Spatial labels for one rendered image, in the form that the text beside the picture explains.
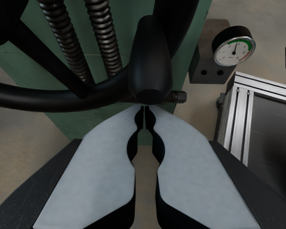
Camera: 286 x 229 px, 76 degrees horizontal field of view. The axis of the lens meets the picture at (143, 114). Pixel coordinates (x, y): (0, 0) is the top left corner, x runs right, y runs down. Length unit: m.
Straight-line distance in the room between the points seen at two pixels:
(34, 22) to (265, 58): 1.35
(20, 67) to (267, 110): 0.89
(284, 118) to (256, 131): 0.15
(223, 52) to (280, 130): 0.63
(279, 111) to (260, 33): 0.85
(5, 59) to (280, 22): 1.77
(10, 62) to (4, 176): 0.66
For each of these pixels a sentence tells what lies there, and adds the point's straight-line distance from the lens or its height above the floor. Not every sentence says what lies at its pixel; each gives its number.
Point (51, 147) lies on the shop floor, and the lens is 1.02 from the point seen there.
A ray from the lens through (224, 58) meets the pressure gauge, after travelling 0.36.
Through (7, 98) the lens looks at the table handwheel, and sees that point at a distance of 0.26.
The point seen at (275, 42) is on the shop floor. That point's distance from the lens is 1.66.
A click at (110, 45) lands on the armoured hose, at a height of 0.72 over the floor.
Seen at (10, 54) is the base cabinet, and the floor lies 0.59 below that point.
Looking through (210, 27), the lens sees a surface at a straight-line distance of 0.46.
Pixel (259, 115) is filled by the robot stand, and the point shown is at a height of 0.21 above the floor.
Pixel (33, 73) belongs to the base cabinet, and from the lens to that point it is 0.52.
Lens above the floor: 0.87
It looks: 62 degrees down
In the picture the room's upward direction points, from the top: 2 degrees clockwise
